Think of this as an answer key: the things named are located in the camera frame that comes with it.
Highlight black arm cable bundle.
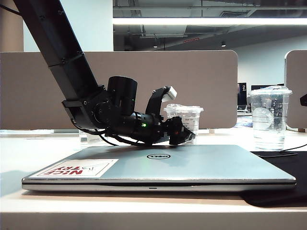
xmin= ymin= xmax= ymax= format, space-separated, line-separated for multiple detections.
xmin=71 ymin=118 xmax=154 ymax=147

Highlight white ceiling light strip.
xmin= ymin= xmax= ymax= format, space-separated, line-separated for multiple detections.
xmin=112 ymin=18 xmax=307 ymax=25

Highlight grey ceiling air duct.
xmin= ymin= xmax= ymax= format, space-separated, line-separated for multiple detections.
xmin=141 ymin=24 xmax=188 ymax=38

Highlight thin black cable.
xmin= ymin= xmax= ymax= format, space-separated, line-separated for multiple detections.
xmin=280 ymin=143 xmax=307 ymax=152

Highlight black mouse pad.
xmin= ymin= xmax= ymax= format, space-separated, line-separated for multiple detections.
xmin=241 ymin=150 xmax=307 ymax=208

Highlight brown desk divider white edge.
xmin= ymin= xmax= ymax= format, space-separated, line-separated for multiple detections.
xmin=284 ymin=49 xmax=307 ymax=130

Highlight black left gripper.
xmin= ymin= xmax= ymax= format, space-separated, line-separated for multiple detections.
xmin=130 ymin=111 xmax=196 ymax=146

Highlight white wrist camera on bracket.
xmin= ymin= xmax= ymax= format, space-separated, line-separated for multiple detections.
xmin=145 ymin=85 xmax=177 ymax=116

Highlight large clear cup with logo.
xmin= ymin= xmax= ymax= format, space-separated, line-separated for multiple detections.
xmin=249 ymin=86 xmax=293 ymax=151

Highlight wide brown desk divider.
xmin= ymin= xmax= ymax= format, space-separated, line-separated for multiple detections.
xmin=0 ymin=49 xmax=238 ymax=130

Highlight black sign with number two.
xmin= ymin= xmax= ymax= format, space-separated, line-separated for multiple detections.
xmin=237 ymin=82 xmax=248 ymax=106

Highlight white red Nice Try sticker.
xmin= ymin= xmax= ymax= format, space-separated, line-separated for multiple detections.
xmin=36 ymin=159 xmax=119 ymax=178

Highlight dark background monitor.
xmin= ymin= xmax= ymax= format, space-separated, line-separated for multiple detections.
xmin=251 ymin=83 xmax=285 ymax=92

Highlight clear cup with tall label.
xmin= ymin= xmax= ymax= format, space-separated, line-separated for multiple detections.
xmin=80 ymin=132 xmax=103 ymax=144

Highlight silver Dell laptop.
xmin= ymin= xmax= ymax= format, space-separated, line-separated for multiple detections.
xmin=21 ymin=144 xmax=297 ymax=192

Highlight clear cup with short label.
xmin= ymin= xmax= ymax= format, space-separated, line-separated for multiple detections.
xmin=164 ymin=103 xmax=204 ymax=144

